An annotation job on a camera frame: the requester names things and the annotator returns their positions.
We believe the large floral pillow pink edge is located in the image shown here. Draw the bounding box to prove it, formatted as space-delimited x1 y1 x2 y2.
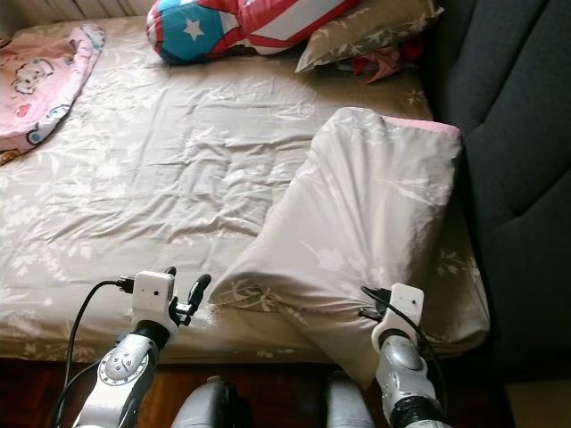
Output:
210 107 463 389

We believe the pink cartoon print blanket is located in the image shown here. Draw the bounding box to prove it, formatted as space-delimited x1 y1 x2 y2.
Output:
0 22 105 166

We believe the beige floral bed sheet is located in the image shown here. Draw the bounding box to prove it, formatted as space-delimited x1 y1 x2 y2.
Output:
0 16 492 362

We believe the silver robot left leg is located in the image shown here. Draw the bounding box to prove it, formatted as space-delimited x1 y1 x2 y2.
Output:
170 376 246 428

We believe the silver robot leg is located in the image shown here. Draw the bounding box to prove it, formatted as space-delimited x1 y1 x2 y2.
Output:
324 370 377 428
170 376 246 428

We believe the silver robot right leg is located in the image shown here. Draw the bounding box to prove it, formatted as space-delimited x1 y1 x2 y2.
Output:
324 370 377 428

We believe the star shield print pillow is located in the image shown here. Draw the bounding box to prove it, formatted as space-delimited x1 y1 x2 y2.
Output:
145 0 362 65

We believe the dark grey upholstered headboard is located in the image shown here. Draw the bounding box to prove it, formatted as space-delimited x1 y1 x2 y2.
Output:
419 0 571 380

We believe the red cloth item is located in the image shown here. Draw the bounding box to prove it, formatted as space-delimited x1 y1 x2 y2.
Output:
348 40 425 86

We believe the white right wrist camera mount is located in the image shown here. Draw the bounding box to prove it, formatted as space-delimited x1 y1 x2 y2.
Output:
372 284 425 353

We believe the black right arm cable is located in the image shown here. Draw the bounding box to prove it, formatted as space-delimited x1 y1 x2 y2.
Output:
361 285 447 402

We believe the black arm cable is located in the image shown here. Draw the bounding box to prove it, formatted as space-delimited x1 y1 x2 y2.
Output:
49 278 139 428
361 285 447 402

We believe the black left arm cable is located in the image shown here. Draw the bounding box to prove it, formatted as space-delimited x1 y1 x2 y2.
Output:
49 278 139 428

